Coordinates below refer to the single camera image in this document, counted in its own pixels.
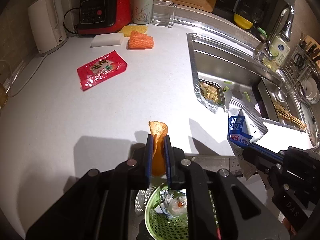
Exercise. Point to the stainless steel sink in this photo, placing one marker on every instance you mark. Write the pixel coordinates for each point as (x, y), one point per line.
(242, 76)

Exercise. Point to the red black rice cooker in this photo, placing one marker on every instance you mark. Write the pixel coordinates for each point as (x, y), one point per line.
(103, 16)

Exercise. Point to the bundle of bamboo skewers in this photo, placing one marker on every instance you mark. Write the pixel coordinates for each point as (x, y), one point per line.
(286, 115)

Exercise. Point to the white patterned ceramic cup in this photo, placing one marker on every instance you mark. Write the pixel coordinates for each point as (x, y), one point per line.
(142, 11)

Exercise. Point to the green perforated trash basket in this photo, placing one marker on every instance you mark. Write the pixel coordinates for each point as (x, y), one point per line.
(161, 227)

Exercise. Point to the yellow bowl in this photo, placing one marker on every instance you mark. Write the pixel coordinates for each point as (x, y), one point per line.
(241, 22)

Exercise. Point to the wire dish rack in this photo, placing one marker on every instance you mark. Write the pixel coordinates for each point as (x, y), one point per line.
(302, 70)

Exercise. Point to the metal food tray with leftovers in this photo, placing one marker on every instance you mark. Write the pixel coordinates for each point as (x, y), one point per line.
(212, 92)

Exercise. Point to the chrome sink faucet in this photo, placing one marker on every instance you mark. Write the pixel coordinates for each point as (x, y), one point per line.
(284, 33)

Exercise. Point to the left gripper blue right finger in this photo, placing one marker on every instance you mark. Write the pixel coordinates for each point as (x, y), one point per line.
(167, 148)

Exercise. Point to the white foam block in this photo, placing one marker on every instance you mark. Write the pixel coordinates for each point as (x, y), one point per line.
(113, 39)

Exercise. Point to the white electric kettle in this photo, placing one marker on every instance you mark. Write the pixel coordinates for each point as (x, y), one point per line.
(46, 20)

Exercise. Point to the orange chip piece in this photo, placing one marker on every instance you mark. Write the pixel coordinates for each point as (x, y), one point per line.
(158, 131)

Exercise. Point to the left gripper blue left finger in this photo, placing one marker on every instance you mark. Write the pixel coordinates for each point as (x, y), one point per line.
(148, 157)

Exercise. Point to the crumpled foil in basket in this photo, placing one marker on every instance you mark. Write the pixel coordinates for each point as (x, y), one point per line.
(166, 196)

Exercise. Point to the blue white wipes packet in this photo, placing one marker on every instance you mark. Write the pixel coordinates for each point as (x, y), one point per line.
(244, 128)

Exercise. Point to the yellow foam fruit net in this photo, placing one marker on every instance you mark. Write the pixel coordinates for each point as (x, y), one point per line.
(128, 29)

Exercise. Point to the red snack packet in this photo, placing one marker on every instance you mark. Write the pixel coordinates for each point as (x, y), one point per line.
(101, 69)

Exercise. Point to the orange foam fruit net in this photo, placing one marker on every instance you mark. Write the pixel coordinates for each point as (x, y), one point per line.
(140, 41)

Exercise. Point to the dish soap bottle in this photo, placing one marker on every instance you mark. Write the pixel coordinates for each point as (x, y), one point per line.
(279, 50)

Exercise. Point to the clear glass mug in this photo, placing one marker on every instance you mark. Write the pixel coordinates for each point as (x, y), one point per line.
(163, 13)

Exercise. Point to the metal spoon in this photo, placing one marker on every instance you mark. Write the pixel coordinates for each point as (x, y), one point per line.
(275, 92)

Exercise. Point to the clear plastic wrap in basket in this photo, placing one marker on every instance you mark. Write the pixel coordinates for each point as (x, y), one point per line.
(176, 208)

